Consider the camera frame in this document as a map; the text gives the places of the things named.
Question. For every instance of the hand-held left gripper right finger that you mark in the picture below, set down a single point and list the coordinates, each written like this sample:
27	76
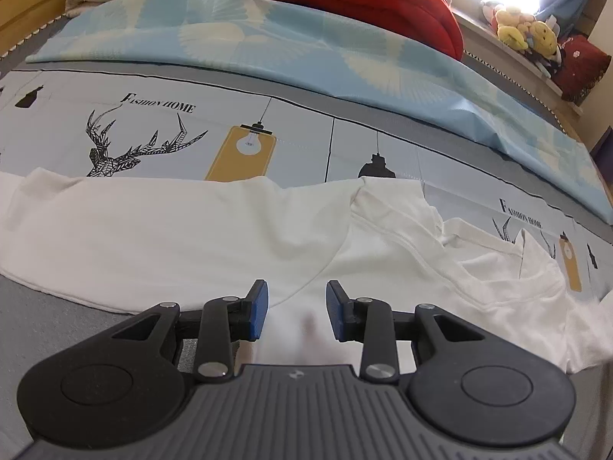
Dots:
334	311

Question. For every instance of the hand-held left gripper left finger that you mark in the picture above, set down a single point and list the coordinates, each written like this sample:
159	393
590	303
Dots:
261	311

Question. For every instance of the white t-shirt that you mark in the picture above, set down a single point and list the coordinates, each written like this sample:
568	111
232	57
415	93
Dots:
191	239

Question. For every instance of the light blue patterned quilt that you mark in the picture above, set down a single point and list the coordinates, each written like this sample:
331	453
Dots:
287	38

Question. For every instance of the yellow bear plush toy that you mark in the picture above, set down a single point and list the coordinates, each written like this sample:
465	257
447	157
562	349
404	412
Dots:
511	26

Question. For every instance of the yellow round-face plush toy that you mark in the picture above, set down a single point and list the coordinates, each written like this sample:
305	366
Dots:
545	38

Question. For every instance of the dark red cushion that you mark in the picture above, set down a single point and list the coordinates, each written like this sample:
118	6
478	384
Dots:
582	64

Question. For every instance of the wooden bed frame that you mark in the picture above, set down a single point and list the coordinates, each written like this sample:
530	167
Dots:
24	0

